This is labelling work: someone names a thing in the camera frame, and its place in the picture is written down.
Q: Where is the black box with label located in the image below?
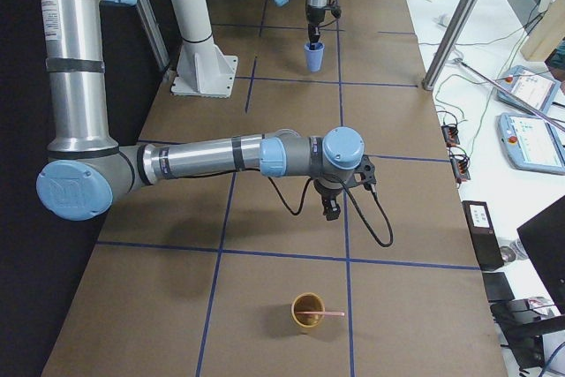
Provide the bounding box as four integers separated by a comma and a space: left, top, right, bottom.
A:
462, 200, 504, 271

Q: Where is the orange cup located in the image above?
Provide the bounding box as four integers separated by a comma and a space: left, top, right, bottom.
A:
290, 292, 326, 334

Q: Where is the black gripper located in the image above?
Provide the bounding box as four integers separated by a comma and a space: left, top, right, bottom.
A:
306, 4, 325, 49

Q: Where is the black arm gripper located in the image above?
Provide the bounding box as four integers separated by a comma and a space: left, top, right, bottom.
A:
314, 178, 343, 209

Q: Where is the upper teach pendant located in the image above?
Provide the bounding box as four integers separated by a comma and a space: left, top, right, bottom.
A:
499, 65, 561, 113

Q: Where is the reacher grabber tool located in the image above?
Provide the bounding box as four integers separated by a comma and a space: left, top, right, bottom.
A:
449, 57, 565, 135

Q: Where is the orange connector board near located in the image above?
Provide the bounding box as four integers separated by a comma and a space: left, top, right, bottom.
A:
448, 149, 471, 184

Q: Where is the green wire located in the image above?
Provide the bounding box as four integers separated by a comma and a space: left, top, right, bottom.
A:
434, 10, 544, 153

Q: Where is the orange connector board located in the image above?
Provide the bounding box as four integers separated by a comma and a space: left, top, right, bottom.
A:
441, 123, 460, 147
448, 149, 471, 184

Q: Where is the light blue ribbed cup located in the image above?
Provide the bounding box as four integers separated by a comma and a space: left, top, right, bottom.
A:
304, 41, 325, 72

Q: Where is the white pedestal column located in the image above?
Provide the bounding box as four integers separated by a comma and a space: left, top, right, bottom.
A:
171, 0, 238, 98

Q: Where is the black monitor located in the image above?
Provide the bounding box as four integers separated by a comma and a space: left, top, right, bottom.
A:
517, 202, 564, 313

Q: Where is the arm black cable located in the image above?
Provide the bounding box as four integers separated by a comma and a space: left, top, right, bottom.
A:
268, 171, 395, 248

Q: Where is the lower teach pendant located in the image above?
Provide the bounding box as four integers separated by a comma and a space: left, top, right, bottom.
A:
496, 113, 564, 175

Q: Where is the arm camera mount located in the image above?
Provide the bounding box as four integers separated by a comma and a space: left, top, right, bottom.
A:
348, 155, 377, 192

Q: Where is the orange connector board far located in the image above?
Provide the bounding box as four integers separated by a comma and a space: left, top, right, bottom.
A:
441, 123, 460, 147

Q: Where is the teach pendant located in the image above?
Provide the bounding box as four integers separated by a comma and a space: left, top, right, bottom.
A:
499, 65, 561, 113
496, 113, 564, 175

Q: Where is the aluminium frame post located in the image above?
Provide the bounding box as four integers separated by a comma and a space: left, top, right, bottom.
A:
422, 0, 478, 91

